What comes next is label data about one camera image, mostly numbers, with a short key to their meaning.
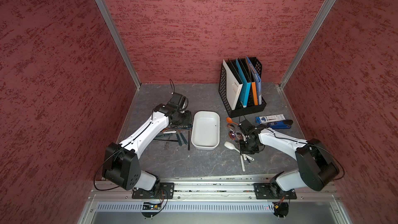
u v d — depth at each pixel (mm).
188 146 885
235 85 835
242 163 827
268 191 734
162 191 739
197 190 757
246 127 741
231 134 924
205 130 1002
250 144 728
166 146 894
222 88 1049
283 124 957
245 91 852
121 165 413
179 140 918
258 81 831
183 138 921
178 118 629
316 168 437
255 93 897
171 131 945
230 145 893
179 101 657
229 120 997
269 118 1002
